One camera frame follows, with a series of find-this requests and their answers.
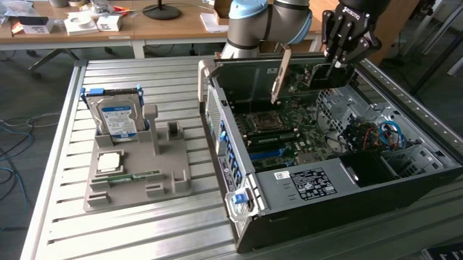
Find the grey chair base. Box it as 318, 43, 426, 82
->
28, 48, 81, 79

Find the blue floor cable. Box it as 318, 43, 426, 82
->
0, 119, 36, 217

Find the silver disk bay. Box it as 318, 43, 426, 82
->
382, 145, 448, 179

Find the CPU socket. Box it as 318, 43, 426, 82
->
252, 112, 286, 133

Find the black plastic shroud box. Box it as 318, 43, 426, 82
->
339, 151, 402, 188

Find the clear packets pile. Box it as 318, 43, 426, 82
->
79, 0, 123, 16

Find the grey power supply unit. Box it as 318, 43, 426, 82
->
252, 158, 362, 215

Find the blue disk wire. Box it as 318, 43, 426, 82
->
378, 120, 408, 150

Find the wooden cabinet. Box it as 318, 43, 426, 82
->
311, 0, 420, 66

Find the white paper stack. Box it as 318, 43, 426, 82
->
200, 12, 229, 34

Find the small cardboard box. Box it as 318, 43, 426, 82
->
212, 0, 232, 24

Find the installed RAM stick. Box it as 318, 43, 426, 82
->
247, 132, 298, 147

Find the grey parts rack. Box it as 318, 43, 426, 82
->
83, 104, 193, 213

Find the green RAM stick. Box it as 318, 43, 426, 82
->
91, 170, 161, 184

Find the black open PC case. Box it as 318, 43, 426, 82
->
197, 49, 463, 254

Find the white box with tape roll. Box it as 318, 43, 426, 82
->
64, 12, 99, 36

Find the silver CPU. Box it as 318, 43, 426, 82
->
96, 153, 123, 173

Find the perforated metal drive cage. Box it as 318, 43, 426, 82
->
316, 88, 366, 131

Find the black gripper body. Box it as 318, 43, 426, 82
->
336, 0, 394, 35

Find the white floor cable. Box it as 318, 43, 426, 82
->
0, 111, 61, 128

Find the white box with black lid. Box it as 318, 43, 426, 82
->
17, 16, 55, 35

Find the hard disk with blue carrier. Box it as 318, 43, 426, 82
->
80, 86, 147, 143

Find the red disk wire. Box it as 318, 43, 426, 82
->
364, 127, 383, 148

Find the clear plastic bag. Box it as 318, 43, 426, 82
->
0, 0, 37, 25

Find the black round lamp base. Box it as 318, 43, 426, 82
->
141, 0, 181, 21

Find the green motherboard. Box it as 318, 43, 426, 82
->
231, 97, 350, 174

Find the black graphics card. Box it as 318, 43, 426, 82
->
270, 42, 358, 105

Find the blue case latch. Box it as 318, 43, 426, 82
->
231, 190, 251, 206

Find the wooden desk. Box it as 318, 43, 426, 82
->
0, 0, 332, 59

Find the brown red book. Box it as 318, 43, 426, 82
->
9, 17, 24, 37

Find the small white labelled box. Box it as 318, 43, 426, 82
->
96, 15, 123, 33

